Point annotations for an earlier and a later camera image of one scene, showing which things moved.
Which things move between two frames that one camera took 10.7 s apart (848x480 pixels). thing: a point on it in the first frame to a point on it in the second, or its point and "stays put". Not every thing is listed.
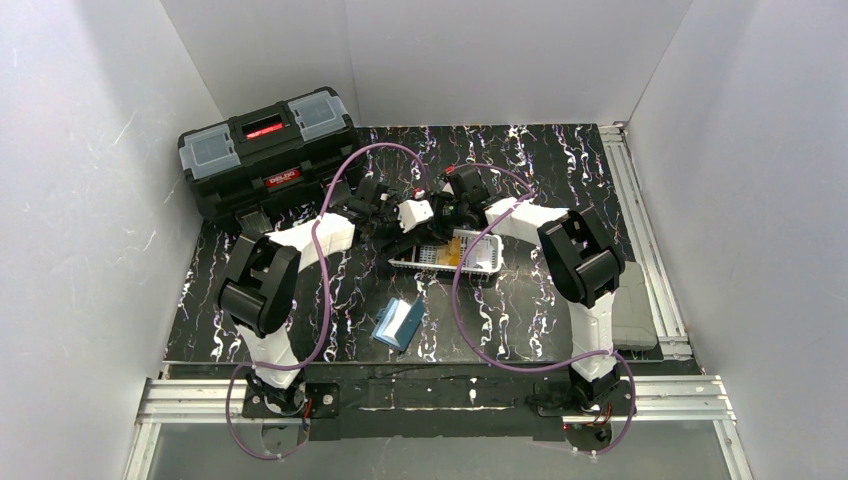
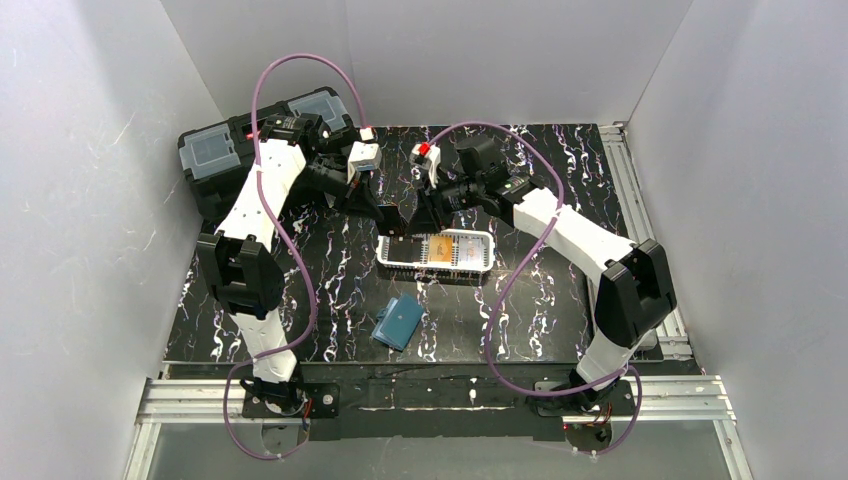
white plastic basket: [487, 257] stays put
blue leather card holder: [397, 323] stays put
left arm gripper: [403, 234] to [361, 196]
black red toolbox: [262, 168] stays put
